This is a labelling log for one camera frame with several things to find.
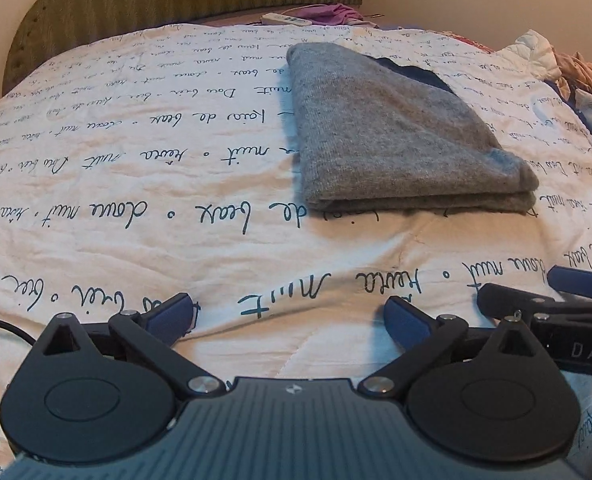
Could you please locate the grey and navy sweater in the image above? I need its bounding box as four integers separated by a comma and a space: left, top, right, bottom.
286, 42, 539, 214

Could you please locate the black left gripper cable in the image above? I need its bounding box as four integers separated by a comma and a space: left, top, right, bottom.
0, 316, 37, 348

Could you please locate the white power strip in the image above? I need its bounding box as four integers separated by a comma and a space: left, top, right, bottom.
260, 12, 312, 27

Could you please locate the pink crumpled garment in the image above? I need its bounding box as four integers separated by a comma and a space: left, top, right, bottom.
553, 50, 592, 99

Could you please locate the white script-print bedspread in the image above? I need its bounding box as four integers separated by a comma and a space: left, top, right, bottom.
0, 25, 592, 479

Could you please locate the white crumpled garment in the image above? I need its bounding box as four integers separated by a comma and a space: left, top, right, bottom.
497, 29, 562, 81

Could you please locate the purple cloth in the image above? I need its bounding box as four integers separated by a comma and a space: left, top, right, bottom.
288, 3, 374, 26

